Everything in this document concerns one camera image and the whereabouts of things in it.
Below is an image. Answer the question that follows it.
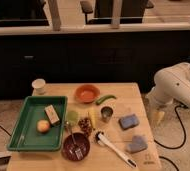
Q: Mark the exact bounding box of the black floor cable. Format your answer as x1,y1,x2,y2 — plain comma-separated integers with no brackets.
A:
153,105,188,150

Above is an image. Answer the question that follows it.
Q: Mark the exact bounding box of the yellow banana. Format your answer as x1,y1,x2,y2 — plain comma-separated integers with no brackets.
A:
89,108,96,130

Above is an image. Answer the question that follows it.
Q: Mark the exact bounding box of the green cucumber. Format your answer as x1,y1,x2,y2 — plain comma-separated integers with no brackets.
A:
95,95,117,105

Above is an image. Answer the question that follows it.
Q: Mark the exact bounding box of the green plastic tray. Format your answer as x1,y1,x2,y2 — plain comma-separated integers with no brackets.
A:
7,96,67,152

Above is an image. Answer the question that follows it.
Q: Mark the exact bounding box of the light green cup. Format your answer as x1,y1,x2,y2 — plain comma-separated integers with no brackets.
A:
66,111,79,126

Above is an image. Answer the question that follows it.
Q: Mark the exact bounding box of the metal fork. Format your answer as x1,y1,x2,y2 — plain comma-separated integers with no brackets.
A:
66,121,83,160

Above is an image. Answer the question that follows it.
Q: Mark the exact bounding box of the bunch of dark grapes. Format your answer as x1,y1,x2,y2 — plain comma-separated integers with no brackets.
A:
78,117,92,137

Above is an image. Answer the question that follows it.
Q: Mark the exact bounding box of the yellow-red apple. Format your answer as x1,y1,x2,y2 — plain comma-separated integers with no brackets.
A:
37,120,50,133

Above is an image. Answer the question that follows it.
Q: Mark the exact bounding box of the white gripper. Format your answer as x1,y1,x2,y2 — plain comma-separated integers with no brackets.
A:
146,87,165,126

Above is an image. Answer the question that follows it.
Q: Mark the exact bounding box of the blue sponge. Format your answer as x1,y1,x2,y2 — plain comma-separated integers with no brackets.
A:
119,114,139,130

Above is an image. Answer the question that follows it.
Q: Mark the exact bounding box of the white paper cup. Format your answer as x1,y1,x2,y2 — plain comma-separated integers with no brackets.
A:
32,79,46,94

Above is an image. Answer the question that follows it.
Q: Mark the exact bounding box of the orange-red bowl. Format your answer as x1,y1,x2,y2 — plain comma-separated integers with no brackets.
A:
75,84,100,103

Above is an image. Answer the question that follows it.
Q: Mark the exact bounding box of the white dish brush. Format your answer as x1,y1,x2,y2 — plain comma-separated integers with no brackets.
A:
95,131,137,169

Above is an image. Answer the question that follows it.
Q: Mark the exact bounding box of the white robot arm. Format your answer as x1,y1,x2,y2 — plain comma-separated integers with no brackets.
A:
146,62,190,126

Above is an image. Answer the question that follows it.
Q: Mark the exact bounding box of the metal cup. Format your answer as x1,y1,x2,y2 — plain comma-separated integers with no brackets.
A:
101,106,113,123

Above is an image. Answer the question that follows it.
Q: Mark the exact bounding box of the dark maroon bowl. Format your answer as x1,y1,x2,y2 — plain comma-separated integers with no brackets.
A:
62,132,90,161

